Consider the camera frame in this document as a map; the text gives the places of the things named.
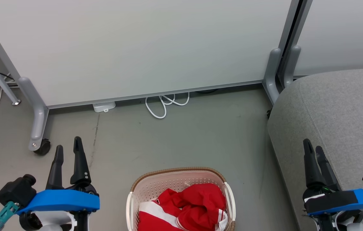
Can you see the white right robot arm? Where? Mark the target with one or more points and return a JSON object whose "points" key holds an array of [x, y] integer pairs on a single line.
{"points": [[356, 226]]}

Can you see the large white partition panel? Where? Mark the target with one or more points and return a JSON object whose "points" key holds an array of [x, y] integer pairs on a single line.
{"points": [[136, 48]]}

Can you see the red garment with white stripes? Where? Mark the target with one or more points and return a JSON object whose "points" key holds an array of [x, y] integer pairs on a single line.
{"points": [[155, 213]]}

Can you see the left gripper with blue bracket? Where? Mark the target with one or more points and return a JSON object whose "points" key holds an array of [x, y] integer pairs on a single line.
{"points": [[62, 200]]}

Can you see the teal left camera connector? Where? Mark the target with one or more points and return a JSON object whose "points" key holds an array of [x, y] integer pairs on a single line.
{"points": [[4, 215]]}

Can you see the small white partition panel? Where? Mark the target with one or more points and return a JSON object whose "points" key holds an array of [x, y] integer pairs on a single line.
{"points": [[345, 32]]}

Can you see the grey partition foot with caster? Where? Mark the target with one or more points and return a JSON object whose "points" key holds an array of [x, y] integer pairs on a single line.
{"points": [[38, 118]]}

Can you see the black caster wheel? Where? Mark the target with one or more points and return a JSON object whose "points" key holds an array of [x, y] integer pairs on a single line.
{"points": [[43, 147]]}

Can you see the beige plastic laundry basket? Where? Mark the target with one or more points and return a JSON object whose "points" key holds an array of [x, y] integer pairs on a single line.
{"points": [[168, 181]]}

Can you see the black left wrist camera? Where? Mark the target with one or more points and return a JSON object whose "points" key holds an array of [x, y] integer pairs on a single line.
{"points": [[16, 191]]}

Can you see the right gripper with blue bracket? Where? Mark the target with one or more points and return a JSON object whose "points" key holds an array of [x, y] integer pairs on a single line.
{"points": [[335, 200]]}

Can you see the white power adapter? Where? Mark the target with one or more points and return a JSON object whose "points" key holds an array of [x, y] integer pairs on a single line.
{"points": [[104, 106]]}

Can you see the grey fabric sofa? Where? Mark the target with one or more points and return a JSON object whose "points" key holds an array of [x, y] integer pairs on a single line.
{"points": [[345, 112]]}

